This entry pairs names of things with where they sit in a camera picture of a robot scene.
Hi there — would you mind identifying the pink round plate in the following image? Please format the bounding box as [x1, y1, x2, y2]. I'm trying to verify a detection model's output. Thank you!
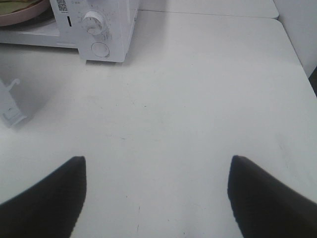
[0, 0, 51, 27]

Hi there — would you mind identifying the glass microwave turntable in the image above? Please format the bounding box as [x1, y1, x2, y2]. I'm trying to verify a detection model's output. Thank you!
[2, 7, 54, 28]

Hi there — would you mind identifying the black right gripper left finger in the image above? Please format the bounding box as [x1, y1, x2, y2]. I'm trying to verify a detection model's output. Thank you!
[0, 156, 87, 238]

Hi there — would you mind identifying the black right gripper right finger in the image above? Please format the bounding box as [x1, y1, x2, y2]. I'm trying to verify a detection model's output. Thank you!
[227, 155, 317, 238]

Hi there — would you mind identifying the white microwave oven body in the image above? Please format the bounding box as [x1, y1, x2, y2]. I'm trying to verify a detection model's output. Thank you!
[0, 0, 140, 62]

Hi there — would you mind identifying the white microwave door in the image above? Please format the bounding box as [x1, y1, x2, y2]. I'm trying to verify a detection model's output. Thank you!
[0, 79, 27, 127]

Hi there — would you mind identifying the toast sandwich with lettuce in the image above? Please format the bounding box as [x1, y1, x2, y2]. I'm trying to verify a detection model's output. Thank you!
[0, 0, 39, 15]

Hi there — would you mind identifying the round white door-release button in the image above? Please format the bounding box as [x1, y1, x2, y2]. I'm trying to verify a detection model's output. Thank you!
[91, 42, 109, 58]

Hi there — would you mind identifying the lower white timer knob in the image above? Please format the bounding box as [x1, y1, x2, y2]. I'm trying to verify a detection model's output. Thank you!
[82, 11, 105, 35]

